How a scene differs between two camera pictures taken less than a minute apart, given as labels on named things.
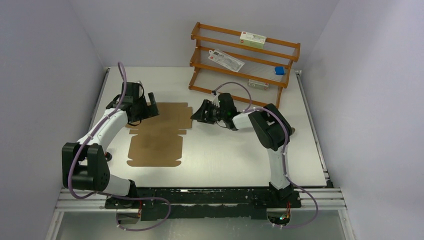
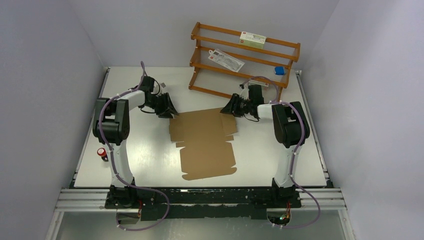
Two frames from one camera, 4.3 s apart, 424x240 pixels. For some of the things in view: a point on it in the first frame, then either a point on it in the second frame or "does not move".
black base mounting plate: [202, 203] does not move
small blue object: [279, 70] does not move
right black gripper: [199, 115] to [231, 107]
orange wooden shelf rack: [253, 68] does not move
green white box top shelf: [252, 39] does not move
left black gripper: [146, 113] to [168, 103]
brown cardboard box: [156, 142] to [202, 135]
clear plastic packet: [225, 59] does not move
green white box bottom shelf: [258, 84] does not move
